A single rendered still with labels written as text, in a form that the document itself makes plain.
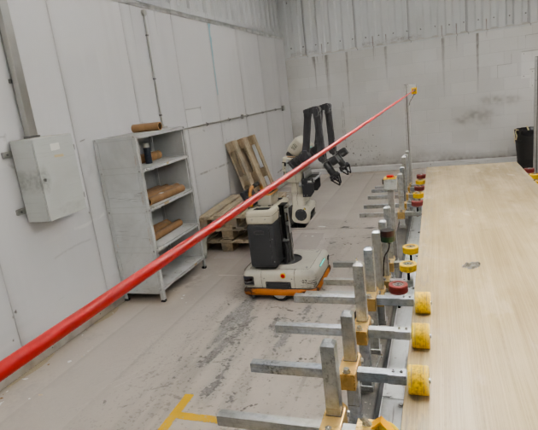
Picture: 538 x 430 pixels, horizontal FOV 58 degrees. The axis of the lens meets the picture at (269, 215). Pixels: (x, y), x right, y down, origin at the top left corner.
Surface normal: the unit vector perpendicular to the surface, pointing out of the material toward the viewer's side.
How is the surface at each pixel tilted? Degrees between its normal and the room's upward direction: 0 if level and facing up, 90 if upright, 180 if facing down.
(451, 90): 90
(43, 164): 90
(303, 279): 90
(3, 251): 90
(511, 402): 0
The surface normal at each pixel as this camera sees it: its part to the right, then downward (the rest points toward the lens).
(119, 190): -0.32, 0.26
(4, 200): 0.94, -0.03
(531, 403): -0.11, -0.96
